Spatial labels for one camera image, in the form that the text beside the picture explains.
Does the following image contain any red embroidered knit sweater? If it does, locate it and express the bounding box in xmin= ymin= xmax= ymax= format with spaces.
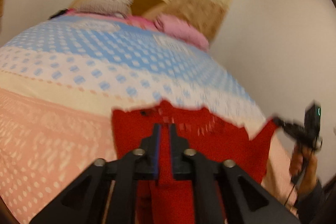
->
xmin=112 ymin=101 xmax=277 ymax=223

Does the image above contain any person right hand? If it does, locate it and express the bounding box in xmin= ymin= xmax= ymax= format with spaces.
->
xmin=289 ymin=144 xmax=318 ymax=196

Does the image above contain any polka dot bed cover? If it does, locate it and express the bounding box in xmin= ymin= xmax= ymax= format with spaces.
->
xmin=0 ymin=13 xmax=299 ymax=224

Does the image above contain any pink pillow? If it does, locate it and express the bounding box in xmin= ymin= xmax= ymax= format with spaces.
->
xmin=154 ymin=14 xmax=210 ymax=52

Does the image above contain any black item beside bed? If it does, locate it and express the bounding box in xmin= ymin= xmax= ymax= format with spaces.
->
xmin=49 ymin=9 xmax=68 ymax=20

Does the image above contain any grey striped pillow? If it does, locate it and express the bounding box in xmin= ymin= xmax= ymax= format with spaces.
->
xmin=74 ymin=0 xmax=133 ymax=15

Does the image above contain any black cable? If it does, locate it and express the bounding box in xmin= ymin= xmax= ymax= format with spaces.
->
xmin=283 ymin=163 xmax=309 ymax=208

